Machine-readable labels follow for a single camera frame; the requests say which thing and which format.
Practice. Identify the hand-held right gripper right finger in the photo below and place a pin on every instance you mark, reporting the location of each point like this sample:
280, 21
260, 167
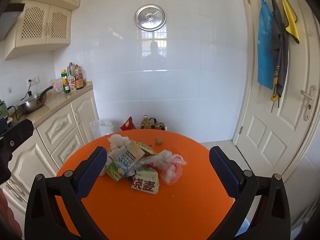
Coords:
223, 172

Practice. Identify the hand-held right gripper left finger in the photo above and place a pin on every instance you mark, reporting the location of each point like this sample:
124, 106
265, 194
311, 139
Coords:
92, 172

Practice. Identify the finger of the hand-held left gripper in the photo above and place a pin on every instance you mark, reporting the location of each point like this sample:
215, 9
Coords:
17, 132

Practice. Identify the green and blue milk carton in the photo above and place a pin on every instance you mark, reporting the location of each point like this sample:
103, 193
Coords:
122, 163

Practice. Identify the white plastic bag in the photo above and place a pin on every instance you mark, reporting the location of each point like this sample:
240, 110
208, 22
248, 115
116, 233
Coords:
117, 140

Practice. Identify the clear plastic bag with red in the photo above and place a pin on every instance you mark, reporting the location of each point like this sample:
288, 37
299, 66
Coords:
171, 170

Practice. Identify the white and green food packet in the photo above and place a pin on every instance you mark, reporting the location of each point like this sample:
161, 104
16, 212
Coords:
145, 183

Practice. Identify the yellow paper packet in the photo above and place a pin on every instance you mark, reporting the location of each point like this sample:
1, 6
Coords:
143, 147

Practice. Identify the small round brown dried fruit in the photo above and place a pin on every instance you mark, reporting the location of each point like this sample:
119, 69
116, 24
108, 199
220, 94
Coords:
158, 141

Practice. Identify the person's left hand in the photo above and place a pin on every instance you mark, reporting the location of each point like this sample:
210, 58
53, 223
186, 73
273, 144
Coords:
8, 220

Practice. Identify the green electric cooker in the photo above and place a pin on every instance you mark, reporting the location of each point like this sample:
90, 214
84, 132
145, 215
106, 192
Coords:
3, 108

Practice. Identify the cream base cabinet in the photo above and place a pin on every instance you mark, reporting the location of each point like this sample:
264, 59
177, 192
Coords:
57, 127

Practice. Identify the beige stone countertop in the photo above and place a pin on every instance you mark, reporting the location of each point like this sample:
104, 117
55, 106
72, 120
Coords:
57, 100

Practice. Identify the cream panel door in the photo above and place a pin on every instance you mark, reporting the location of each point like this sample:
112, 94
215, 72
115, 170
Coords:
270, 135

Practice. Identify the red snack bag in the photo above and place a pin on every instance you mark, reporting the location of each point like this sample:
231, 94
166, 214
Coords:
128, 125

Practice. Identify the clear container with pink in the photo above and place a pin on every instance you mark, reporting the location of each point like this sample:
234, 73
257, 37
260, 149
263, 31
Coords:
58, 86

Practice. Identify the grey range hood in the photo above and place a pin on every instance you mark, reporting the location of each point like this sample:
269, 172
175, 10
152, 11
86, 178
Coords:
7, 22

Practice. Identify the grey apron with yellow trim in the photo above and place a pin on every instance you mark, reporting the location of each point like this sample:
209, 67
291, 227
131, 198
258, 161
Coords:
281, 62

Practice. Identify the blue apron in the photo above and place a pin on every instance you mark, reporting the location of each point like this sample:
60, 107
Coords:
265, 55

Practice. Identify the round steel pot lid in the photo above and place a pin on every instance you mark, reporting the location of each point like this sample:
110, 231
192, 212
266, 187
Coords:
150, 17

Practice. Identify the yellow cloth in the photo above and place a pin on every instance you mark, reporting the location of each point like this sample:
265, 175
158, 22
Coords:
291, 17

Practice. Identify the white wall socket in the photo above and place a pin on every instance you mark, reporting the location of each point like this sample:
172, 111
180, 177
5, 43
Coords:
33, 80

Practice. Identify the cream lattice door wall cabinet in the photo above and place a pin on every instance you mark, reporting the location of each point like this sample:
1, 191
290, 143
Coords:
37, 25

